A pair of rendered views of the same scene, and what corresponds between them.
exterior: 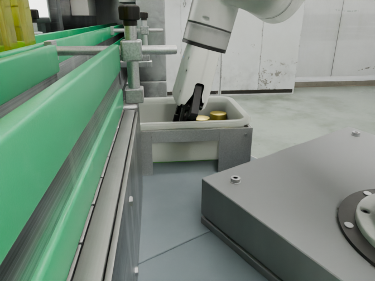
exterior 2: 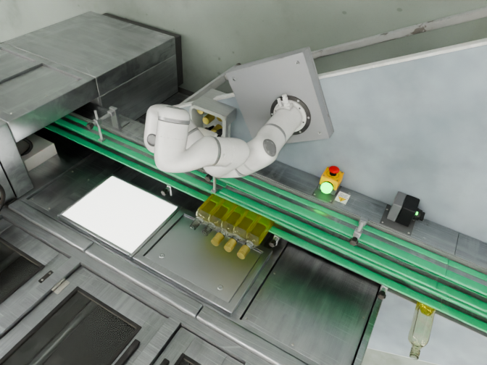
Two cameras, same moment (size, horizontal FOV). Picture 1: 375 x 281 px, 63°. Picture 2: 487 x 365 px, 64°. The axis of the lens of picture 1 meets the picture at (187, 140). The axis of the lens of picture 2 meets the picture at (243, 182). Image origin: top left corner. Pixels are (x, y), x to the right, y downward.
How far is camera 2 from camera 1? 1.40 m
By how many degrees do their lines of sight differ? 61
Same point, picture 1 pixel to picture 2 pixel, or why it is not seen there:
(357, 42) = not seen: outside the picture
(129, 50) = not seen: hidden behind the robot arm
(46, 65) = (231, 193)
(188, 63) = not seen: hidden behind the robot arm
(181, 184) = (241, 135)
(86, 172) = (277, 192)
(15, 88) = (249, 200)
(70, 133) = (278, 198)
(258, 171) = (254, 131)
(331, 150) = (246, 99)
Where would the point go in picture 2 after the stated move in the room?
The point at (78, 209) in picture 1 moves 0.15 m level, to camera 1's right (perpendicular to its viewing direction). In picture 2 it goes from (284, 193) to (293, 165)
